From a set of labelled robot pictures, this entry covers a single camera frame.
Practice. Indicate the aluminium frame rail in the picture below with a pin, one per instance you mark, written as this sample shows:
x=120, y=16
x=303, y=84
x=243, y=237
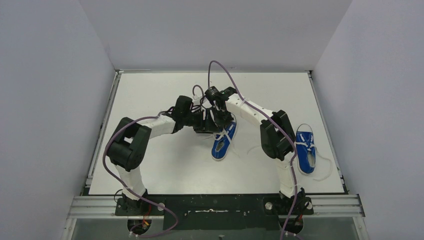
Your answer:
x=106, y=206

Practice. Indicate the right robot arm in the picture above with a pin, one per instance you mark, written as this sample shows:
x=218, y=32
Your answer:
x=276, y=134

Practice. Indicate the blue sneaker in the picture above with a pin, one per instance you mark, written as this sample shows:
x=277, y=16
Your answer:
x=306, y=152
x=232, y=125

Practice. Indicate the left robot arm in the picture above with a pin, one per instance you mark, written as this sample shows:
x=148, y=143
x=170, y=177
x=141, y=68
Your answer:
x=126, y=148

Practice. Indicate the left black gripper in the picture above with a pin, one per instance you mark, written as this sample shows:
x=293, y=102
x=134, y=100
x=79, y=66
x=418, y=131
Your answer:
x=203, y=124

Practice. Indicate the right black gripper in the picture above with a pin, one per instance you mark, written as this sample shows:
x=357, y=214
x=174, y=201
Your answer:
x=221, y=123

